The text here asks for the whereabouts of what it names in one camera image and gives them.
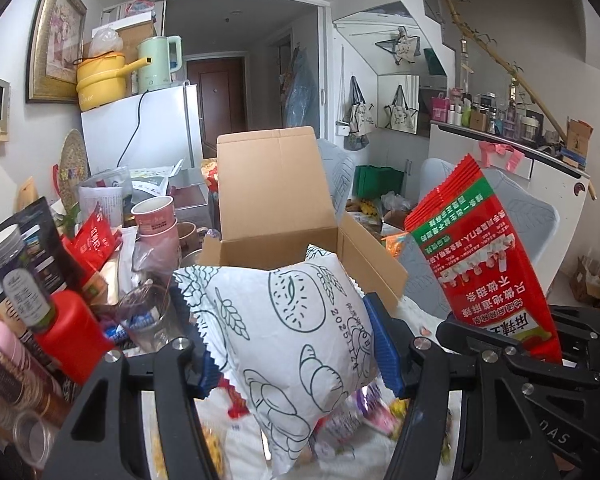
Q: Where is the red long snack packet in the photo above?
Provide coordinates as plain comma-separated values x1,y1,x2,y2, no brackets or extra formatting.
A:
405,155,562,364

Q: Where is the silver purple snack bag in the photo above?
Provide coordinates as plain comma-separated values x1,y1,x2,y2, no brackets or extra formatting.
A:
310,382,381,460

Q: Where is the white bread print snack bag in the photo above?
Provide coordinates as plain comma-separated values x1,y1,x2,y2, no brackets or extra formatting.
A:
173,245,377,476

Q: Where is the clear waffle cookie bag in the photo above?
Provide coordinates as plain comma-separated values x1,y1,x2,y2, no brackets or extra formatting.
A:
201,422,227,479

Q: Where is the red plastic canister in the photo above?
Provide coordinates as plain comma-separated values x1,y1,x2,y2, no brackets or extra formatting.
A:
34,289,114,386

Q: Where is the glass mug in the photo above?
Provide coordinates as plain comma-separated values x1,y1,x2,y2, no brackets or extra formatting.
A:
116,280,173,353

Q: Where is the green storage bin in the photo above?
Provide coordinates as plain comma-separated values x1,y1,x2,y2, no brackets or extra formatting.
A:
352,165,404,200

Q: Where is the pink paper cup stack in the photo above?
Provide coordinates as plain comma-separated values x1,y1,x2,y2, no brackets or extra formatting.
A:
131,196,181,273

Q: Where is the red foil packet upright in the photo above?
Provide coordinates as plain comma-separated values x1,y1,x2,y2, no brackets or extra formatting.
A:
62,203,122,271

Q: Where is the black standing pouch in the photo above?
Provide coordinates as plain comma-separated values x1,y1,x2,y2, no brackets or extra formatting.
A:
0,196,81,321

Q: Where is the clear jar dark label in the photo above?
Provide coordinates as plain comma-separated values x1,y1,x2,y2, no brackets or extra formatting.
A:
0,224,56,333

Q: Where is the open cardboard box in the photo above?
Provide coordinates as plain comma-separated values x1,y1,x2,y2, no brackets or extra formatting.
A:
198,127,407,313

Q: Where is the woven round mat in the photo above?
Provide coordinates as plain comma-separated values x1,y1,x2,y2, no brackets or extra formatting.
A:
55,129,90,210

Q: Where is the white refrigerator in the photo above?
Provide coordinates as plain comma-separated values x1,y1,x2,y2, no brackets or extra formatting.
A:
81,84,204,174

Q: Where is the brown entrance door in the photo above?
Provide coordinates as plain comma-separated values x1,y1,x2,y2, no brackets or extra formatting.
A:
186,56,247,158

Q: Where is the yellow pot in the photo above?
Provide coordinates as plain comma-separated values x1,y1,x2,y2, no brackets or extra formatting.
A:
76,52,152,112

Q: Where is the light green electric kettle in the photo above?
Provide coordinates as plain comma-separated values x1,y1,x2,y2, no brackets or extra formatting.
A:
137,36,183,93

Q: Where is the gold framed picture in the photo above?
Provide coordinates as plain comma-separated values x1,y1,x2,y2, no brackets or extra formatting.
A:
26,0,87,103

